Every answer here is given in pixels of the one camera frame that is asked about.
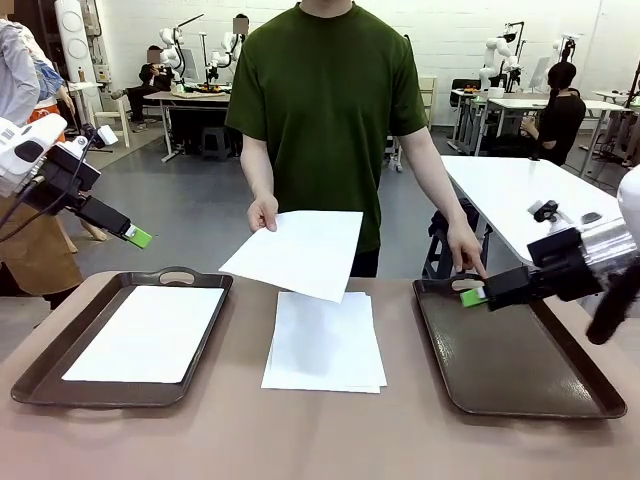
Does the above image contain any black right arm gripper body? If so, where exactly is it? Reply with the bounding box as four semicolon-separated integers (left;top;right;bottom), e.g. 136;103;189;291
527;226;602;303

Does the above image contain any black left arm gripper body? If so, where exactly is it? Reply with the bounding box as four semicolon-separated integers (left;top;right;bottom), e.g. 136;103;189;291
22;143;102;215

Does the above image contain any white A4 sheet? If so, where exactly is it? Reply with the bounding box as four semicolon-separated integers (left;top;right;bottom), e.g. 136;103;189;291
218;209;365;305
61;284;226;385

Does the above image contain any white A4 paper stack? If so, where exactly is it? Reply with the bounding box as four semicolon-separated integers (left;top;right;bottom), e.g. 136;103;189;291
260;291;389;395

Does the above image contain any person's right forearm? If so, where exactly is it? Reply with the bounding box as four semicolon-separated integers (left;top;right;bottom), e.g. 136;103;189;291
240;144;277;201

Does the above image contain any person's left forearm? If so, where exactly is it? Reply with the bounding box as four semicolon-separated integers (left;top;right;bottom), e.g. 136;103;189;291
412;147;474;234

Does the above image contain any person's left hand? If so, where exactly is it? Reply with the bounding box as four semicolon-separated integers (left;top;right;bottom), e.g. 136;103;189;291
446;218;489;281

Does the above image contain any person's right hand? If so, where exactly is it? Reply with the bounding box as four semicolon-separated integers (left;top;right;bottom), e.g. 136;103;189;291
246;193;280;233

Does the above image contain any brown plastic tray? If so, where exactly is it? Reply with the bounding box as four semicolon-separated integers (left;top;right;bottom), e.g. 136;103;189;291
412;272;628;420
10;266;235;409

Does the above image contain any black step stool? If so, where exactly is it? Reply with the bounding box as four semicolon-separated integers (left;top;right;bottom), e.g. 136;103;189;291
423;232;494;280

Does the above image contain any white chair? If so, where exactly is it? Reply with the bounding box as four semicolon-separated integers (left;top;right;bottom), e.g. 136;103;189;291
94;109;132;149

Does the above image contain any black backpack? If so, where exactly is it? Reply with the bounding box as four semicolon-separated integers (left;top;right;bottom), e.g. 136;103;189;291
428;198;481;239

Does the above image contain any white table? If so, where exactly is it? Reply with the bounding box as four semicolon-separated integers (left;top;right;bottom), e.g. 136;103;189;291
487;97;632;179
439;154;624;266

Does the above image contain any mannequin in striped shirt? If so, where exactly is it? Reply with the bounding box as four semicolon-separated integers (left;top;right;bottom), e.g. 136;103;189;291
0;0;84;309

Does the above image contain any seated person in black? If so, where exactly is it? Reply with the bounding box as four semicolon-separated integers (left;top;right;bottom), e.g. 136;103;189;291
110;45;176;132

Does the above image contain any grey plastic stool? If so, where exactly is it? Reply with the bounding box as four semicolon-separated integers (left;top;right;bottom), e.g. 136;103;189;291
200;126;231;160

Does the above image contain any white tower air conditioner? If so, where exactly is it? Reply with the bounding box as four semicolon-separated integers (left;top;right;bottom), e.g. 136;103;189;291
53;0;99;84

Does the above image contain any wooden top table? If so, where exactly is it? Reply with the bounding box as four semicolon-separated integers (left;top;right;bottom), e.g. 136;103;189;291
143;89;234;164

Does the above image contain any long-haired person in black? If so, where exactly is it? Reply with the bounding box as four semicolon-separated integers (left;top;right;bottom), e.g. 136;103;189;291
522;62;587;167

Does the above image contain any computer monitor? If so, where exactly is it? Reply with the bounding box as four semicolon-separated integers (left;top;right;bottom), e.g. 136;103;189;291
179;48;200;81
529;55;552;91

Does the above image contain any person in green T-shirt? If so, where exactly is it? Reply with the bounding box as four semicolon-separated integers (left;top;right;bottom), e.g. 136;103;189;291
224;0;430;279

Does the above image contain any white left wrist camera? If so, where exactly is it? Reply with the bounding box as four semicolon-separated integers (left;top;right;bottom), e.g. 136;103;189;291
59;124;120;151

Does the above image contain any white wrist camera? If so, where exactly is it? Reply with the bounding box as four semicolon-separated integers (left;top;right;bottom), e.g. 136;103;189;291
529;199;576;234
59;124;120;151

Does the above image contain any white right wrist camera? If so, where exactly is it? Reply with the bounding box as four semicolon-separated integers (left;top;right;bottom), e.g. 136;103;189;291
529;199;576;234

